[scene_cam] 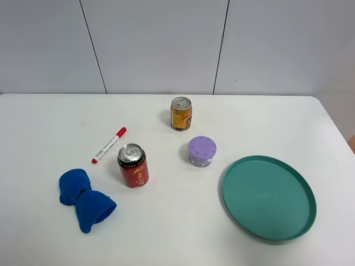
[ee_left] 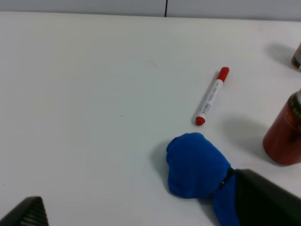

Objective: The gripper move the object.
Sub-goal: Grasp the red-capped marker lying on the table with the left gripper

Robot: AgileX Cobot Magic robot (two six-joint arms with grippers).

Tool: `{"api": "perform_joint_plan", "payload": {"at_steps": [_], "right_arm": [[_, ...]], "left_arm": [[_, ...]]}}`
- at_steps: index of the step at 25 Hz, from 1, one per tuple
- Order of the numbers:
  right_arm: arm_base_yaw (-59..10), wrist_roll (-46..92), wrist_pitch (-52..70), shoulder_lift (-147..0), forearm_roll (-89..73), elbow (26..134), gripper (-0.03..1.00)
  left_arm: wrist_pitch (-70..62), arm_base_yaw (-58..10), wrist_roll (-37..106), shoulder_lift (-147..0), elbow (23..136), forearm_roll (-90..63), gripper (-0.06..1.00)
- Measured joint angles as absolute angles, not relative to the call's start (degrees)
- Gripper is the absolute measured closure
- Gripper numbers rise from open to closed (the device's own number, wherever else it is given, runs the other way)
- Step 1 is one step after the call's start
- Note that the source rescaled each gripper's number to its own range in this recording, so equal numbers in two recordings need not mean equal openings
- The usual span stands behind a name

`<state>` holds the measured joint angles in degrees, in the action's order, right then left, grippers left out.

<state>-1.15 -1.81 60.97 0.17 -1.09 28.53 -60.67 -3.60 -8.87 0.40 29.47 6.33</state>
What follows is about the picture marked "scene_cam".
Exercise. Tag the red white marker pen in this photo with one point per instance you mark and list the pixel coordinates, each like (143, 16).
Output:
(108, 146)

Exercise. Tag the yellow drink can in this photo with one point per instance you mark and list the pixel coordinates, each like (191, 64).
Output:
(181, 113)

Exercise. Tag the purple lidded round container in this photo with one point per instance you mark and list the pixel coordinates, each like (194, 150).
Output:
(201, 151)

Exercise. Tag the red drink can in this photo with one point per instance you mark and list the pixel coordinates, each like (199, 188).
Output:
(133, 165)

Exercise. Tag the teal round plate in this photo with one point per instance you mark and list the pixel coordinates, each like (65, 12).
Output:
(268, 198)

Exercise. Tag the blue cloth bundle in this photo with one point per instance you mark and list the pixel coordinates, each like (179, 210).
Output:
(92, 207)

